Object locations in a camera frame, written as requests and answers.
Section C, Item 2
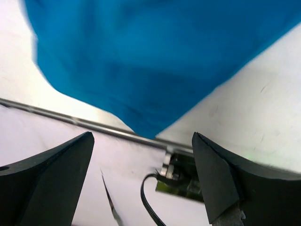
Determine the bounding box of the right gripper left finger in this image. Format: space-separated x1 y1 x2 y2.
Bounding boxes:
0 132 95 226

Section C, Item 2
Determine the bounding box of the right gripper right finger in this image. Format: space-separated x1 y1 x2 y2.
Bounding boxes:
192 133 301 226

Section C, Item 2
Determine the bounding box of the blue t shirt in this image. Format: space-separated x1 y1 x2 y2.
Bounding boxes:
24 0 301 138

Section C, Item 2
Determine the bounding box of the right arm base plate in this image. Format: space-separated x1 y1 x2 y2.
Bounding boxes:
141 153 205 226

